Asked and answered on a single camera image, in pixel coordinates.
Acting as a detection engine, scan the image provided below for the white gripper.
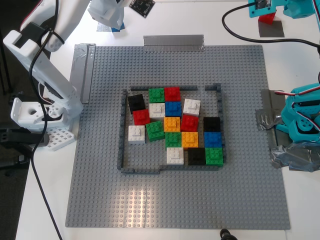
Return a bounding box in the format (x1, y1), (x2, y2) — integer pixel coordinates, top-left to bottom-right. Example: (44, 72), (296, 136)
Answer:
(87, 0), (126, 30)

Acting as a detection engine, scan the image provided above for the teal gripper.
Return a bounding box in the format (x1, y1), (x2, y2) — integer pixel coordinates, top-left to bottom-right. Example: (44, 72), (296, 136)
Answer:
(282, 0), (320, 20)

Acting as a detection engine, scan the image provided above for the red Lego cube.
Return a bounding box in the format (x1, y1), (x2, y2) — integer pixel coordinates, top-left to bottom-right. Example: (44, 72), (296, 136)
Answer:
(180, 114), (200, 133)
(164, 86), (181, 103)
(132, 109), (151, 126)
(257, 11), (277, 25)

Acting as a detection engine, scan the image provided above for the black Lego cube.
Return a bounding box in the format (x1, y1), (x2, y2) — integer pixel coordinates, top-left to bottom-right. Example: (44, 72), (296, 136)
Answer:
(202, 116), (222, 133)
(187, 147), (207, 166)
(127, 94), (146, 115)

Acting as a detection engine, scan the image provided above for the green Lego cube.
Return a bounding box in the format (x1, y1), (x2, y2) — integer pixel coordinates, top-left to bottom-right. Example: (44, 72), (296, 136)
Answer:
(164, 131), (183, 149)
(205, 147), (225, 167)
(145, 120), (166, 143)
(148, 87), (166, 104)

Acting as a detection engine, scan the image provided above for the white Lego cube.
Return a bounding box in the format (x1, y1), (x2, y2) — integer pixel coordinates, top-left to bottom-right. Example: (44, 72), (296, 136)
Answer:
(149, 102), (166, 119)
(182, 98), (202, 117)
(127, 124), (147, 145)
(166, 147), (185, 166)

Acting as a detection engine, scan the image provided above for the orange Lego cube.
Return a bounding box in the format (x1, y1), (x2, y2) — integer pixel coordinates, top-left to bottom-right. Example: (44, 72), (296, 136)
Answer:
(163, 116), (181, 133)
(181, 131), (200, 149)

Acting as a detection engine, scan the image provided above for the black table clamp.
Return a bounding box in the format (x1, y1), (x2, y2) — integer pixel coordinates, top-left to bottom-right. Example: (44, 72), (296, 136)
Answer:
(0, 124), (50, 176)

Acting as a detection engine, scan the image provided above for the grey Lego baseplate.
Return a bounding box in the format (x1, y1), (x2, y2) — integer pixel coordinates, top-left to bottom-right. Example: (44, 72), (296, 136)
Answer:
(65, 44), (292, 230)

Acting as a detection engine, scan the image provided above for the black camera circuit board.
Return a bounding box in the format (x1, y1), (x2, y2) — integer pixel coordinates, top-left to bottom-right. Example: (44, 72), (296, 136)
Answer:
(129, 0), (156, 19)

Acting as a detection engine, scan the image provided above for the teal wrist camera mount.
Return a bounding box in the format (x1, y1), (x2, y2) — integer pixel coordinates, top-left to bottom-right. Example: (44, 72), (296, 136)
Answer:
(247, 0), (278, 19)

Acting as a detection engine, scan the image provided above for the grey duct tape strip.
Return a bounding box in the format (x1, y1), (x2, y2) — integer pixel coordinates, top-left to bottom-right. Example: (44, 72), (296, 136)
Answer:
(143, 34), (206, 53)
(68, 43), (97, 104)

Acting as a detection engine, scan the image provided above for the black teal arm camera cable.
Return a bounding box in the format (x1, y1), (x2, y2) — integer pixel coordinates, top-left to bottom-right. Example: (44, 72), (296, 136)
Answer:
(221, 1), (320, 50)

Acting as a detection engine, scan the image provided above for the grey duct tape patch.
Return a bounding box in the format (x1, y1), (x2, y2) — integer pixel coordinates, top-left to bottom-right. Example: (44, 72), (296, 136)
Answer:
(255, 88), (286, 149)

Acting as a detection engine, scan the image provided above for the white perforated base plate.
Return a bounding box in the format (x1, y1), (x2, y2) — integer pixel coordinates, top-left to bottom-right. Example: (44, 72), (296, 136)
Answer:
(39, 126), (76, 152)

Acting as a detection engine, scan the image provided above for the crumpled grey duct tape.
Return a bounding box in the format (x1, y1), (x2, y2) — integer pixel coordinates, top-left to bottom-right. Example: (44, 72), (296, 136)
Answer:
(269, 142), (320, 174)

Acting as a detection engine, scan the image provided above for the black white arm camera cable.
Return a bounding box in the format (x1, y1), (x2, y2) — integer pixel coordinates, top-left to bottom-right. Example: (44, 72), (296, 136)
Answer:
(28, 26), (65, 240)

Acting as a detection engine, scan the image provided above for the dark grey Lego wall frame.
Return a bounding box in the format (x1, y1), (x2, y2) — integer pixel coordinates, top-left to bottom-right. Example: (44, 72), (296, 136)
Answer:
(116, 84), (227, 175)

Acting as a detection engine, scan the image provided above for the black camera stand part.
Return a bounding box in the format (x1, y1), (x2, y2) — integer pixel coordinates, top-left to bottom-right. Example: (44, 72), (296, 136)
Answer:
(219, 228), (239, 240)

